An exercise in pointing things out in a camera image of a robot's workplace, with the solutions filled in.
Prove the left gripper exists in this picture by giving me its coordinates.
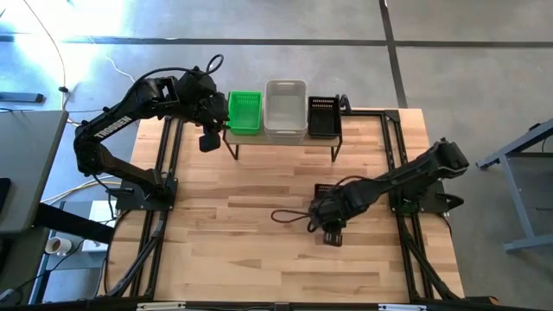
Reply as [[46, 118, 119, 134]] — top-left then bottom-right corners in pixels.
[[174, 67, 231, 154]]

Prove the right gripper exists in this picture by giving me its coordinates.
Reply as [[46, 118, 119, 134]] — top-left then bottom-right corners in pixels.
[[308, 191, 354, 248]]

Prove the black slotted plastic basket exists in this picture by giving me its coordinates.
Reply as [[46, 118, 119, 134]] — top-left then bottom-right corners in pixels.
[[314, 182, 338, 200], [307, 95, 344, 140]]

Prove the green slotted plastic basket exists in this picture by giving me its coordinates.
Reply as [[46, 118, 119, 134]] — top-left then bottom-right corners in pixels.
[[226, 90, 264, 136]]

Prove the wooden shelf with black legs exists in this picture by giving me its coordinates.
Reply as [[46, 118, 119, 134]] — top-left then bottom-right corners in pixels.
[[222, 97, 346, 163]]

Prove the white box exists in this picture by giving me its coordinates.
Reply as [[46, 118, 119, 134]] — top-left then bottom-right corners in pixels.
[[81, 199, 118, 254]]

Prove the black desk beam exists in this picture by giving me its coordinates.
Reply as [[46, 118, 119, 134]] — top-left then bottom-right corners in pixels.
[[34, 202, 116, 245]]

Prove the black floor bar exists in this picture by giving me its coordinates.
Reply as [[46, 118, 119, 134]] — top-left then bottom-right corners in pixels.
[[0, 91, 45, 104]]

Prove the grey desk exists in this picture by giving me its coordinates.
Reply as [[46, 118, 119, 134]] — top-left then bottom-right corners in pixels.
[[0, 110, 69, 234]]

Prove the white cup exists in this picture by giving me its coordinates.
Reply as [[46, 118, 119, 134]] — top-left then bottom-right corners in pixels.
[[45, 236, 73, 257]]

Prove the black flat device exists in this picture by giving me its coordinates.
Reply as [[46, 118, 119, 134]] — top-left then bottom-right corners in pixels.
[[0, 177, 13, 216]]

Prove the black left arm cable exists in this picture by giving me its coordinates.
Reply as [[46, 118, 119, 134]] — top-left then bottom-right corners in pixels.
[[129, 53, 226, 94]]

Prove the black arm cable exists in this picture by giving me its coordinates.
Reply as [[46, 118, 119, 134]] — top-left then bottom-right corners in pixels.
[[129, 53, 226, 94], [270, 175, 368, 233]]

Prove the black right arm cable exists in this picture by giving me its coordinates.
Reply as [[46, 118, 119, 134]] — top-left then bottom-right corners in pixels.
[[270, 175, 368, 233]]

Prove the thin white cable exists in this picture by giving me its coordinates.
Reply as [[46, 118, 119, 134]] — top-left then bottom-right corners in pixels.
[[88, 36, 136, 84]]

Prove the black aluminium rig frame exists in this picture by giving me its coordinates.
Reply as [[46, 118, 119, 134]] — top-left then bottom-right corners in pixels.
[[0, 105, 553, 311]]

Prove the blue-grey metal table frame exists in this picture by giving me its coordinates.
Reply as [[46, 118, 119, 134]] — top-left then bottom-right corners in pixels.
[[474, 116, 553, 254]]

